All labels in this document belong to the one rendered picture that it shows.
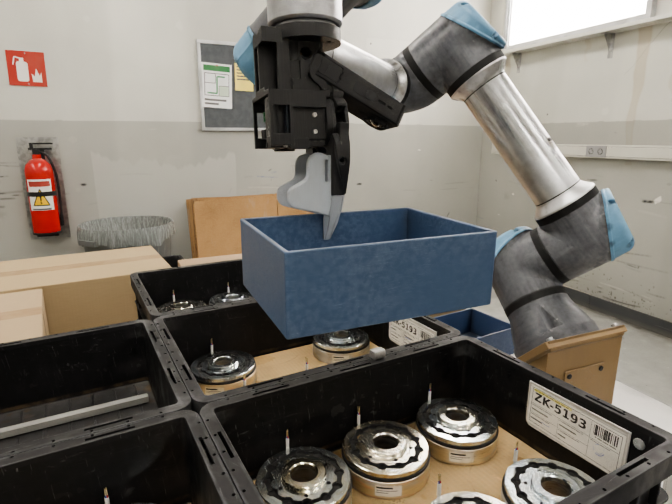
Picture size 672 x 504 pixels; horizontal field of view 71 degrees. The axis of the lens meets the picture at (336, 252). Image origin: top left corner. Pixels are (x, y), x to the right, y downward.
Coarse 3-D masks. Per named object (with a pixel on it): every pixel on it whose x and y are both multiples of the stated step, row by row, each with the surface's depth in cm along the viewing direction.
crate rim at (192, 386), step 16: (240, 304) 83; (256, 304) 84; (160, 320) 76; (432, 320) 76; (160, 336) 70; (448, 336) 70; (176, 352) 65; (176, 368) 60; (320, 368) 60; (336, 368) 60; (192, 384) 56; (256, 384) 56; (272, 384) 56; (192, 400) 53; (208, 400) 53
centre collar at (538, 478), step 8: (536, 472) 51; (544, 472) 51; (552, 472) 51; (536, 480) 49; (544, 480) 50; (552, 480) 50; (560, 480) 50; (568, 480) 49; (536, 488) 48; (568, 488) 49; (576, 488) 48; (544, 496) 47; (552, 496) 47
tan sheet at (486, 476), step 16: (512, 448) 60; (528, 448) 60; (432, 464) 57; (448, 464) 57; (480, 464) 57; (496, 464) 57; (432, 480) 55; (448, 480) 55; (464, 480) 55; (480, 480) 55; (496, 480) 55; (352, 496) 52; (368, 496) 52; (416, 496) 52; (432, 496) 52; (496, 496) 52
